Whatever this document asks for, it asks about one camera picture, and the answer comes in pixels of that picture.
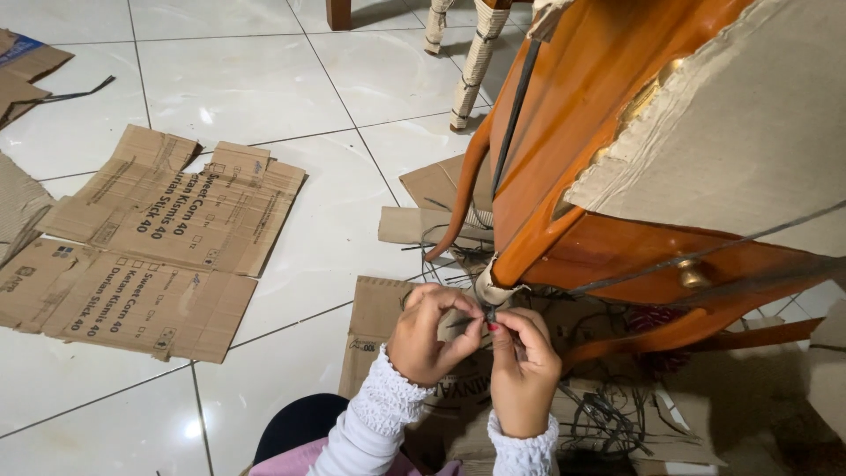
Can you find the corrugated cardboard sheet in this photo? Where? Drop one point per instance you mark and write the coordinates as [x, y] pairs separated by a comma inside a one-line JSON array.
[[20, 205]]

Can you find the person's left hand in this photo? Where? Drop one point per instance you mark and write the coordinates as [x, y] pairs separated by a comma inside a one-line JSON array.
[[423, 337]]

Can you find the person's right hand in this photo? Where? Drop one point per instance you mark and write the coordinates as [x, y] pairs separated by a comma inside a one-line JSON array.
[[525, 383]]

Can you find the flattened printed cardboard box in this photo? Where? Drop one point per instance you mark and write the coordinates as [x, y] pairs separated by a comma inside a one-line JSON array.
[[191, 205], [119, 304]]

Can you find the small torn cardboard wrap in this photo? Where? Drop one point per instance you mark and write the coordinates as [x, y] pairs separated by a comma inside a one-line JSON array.
[[547, 16]]

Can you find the plain cardboard flap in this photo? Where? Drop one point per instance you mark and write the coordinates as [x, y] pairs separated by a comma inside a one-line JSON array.
[[439, 185]]

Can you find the cardboard-wrapped chair leg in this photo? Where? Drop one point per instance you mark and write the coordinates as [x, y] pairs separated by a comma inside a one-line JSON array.
[[479, 66], [437, 23]]

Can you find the dark brown wooden leg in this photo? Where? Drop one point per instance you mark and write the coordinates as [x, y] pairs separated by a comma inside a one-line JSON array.
[[338, 13]]

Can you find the person's pink garment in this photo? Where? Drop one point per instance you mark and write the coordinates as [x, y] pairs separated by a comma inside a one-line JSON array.
[[291, 463]]

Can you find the folded cardboard strip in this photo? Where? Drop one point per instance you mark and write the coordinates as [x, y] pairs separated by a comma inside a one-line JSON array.
[[416, 226]]

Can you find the brass drawer knob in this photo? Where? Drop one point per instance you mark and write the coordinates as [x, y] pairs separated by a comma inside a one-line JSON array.
[[692, 274]]

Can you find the large printed cardboard sheet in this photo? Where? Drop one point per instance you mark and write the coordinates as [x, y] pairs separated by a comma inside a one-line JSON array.
[[373, 330]]

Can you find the small cardboard corner wrap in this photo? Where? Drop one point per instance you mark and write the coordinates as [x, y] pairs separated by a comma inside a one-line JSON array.
[[490, 284]]

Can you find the cardboard with blue label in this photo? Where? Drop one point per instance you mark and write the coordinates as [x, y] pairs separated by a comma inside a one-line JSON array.
[[23, 73]]

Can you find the large torn cardboard wrap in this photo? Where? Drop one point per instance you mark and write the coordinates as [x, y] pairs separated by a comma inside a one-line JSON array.
[[740, 119]]

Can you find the person's dark trouser knee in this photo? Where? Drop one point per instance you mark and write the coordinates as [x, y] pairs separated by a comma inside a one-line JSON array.
[[301, 423]]

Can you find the orange wooden furniture piece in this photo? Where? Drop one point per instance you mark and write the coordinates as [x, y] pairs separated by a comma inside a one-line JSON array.
[[575, 132]]

